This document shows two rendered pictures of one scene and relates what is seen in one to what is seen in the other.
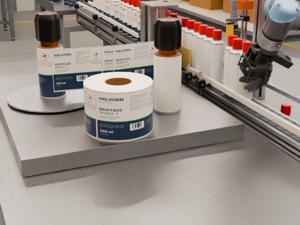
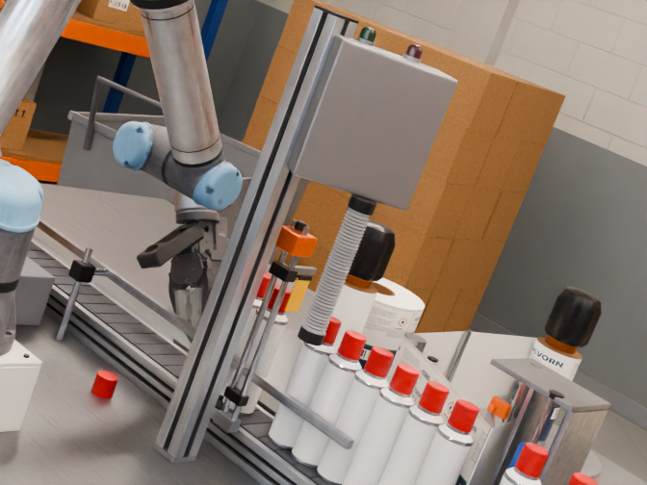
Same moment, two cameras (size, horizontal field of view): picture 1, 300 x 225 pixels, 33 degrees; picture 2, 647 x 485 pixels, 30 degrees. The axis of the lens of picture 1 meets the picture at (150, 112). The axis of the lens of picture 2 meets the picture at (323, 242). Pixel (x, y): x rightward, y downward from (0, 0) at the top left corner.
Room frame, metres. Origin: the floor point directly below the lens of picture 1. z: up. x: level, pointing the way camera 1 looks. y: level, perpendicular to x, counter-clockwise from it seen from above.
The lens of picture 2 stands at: (3.29, -1.14, 1.55)
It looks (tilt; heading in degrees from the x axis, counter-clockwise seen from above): 12 degrees down; 150
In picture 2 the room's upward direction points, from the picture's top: 21 degrees clockwise
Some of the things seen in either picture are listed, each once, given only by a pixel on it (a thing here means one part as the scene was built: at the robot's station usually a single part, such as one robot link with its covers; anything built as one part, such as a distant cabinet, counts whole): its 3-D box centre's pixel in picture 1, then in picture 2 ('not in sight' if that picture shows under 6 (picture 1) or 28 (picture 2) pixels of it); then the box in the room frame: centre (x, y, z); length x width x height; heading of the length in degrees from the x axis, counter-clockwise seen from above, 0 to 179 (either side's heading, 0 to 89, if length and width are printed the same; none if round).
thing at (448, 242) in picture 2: not in sight; (378, 183); (-1.60, 1.85, 0.70); 1.20 x 0.83 x 1.39; 29
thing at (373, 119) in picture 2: not in sight; (367, 119); (1.87, -0.32, 1.38); 0.17 x 0.10 x 0.19; 77
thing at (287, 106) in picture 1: (285, 109); (105, 384); (1.66, -0.47, 0.85); 0.03 x 0.03 x 0.03
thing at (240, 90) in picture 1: (246, 71); not in sight; (1.65, -0.32, 0.98); 0.05 x 0.05 x 0.20
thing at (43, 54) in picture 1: (50, 55); (553, 363); (1.67, 0.34, 1.04); 0.09 x 0.09 x 0.29
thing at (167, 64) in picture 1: (167, 65); (346, 302); (1.56, -0.06, 1.03); 0.09 x 0.09 x 0.30
